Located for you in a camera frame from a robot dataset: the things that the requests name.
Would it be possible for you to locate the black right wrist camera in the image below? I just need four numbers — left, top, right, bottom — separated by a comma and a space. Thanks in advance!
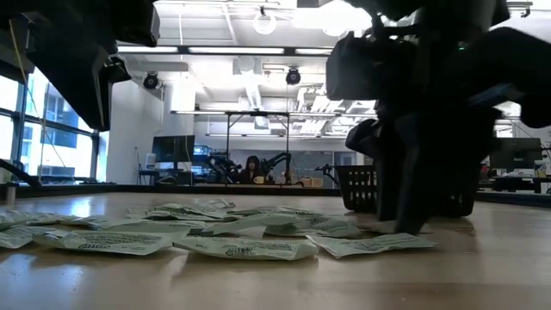
344, 118, 380, 159

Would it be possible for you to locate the black ceiling light rail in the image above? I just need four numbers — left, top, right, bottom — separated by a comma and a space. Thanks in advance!
115, 44, 335, 57

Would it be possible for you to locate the black computer monitor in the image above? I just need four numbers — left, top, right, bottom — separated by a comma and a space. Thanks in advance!
151, 135, 195, 164
490, 137, 542, 171

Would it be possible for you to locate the center white sugar packet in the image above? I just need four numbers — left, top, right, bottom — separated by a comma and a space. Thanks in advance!
128, 220, 207, 236

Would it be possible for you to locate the top-left white sugar packet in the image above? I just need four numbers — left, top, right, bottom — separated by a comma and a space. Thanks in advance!
64, 216, 143, 232

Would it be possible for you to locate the green Stevia sweetener packet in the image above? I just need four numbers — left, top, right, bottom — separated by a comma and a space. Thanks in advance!
279, 206, 322, 216
33, 230, 189, 257
227, 206, 289, 216
201, 214, 298, 239
0, 226, 59, 251
172, 235, 319, 262
201, 197, 236, 208
306, 232, 438, 259
128, 208, 190, 221
0, 214, 81, 232
266, 214, 361, 238

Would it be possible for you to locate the black robot station frame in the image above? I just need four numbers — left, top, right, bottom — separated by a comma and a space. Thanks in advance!
223, 110, 292, 186

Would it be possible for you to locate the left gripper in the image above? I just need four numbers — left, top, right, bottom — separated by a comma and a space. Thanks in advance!
0, 0, 161, 131

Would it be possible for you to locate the black aluminium table frame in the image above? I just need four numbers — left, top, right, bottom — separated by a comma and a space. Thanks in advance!
0, 158, 551, 208

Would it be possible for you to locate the black plastic mesh basket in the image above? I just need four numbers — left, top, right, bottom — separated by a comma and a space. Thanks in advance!
335, 165, 477, 219

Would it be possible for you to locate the large window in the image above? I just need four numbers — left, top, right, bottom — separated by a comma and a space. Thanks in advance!
0, 64, 108, 184

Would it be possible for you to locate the right white sugar packet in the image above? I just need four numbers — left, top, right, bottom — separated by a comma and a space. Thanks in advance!
163, 202, 238, 221

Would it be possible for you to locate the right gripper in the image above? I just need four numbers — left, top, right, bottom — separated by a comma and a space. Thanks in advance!
325, 29, 496, 236

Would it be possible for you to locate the white ring light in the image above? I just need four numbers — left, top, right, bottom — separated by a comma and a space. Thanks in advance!
252, 10, 277, 35

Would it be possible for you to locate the person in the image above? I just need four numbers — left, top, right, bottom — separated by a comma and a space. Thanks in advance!
238, 154, 270, 185

